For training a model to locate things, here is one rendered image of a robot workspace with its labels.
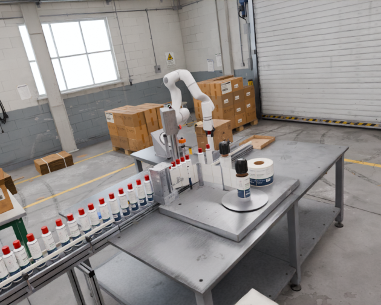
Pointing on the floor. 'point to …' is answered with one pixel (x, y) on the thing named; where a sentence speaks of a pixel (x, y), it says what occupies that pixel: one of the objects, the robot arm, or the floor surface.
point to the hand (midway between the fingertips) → (209, 135)
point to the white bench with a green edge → (255, 299)
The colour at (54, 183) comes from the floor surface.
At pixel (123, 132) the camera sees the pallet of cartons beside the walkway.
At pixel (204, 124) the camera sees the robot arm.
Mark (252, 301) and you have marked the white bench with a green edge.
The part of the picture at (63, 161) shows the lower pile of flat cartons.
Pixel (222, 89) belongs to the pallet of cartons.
